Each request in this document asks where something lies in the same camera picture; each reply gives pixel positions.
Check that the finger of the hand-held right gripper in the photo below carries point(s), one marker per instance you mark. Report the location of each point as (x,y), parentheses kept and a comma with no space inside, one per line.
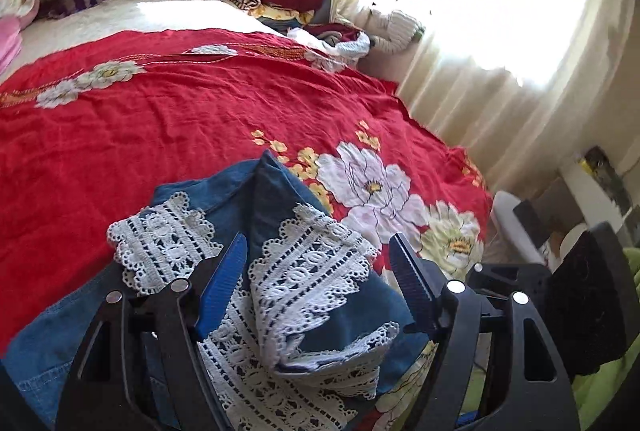
(525,276)

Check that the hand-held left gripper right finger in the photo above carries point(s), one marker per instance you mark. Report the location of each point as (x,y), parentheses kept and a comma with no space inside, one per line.
(410,281)

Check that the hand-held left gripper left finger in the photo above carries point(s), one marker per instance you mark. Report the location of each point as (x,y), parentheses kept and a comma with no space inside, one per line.
(220,291)

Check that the blue denim pants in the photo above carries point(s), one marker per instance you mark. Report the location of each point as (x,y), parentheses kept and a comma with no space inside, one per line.
(300,291)

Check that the white rounded stool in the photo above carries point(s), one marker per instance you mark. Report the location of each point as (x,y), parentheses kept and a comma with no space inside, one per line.
(505,221)

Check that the green cloth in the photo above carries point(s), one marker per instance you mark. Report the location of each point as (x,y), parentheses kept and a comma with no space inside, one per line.
(600,391)

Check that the white side cabinet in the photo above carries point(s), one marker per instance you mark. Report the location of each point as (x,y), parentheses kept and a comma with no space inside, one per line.
(575,191)

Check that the red floral bedspread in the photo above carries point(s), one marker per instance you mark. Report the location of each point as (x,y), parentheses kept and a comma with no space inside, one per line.
(150,136)

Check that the cream curtain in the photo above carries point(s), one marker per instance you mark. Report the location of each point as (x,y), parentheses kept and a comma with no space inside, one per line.
(500,61)

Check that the white knitted garment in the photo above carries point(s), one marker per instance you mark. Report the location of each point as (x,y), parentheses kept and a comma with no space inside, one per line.
(395,28)

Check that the cream bed quilt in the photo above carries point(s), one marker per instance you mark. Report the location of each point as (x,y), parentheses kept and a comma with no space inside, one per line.
(125,13)

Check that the pink quilt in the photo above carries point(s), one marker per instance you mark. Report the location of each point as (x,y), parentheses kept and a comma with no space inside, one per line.
(7,46)

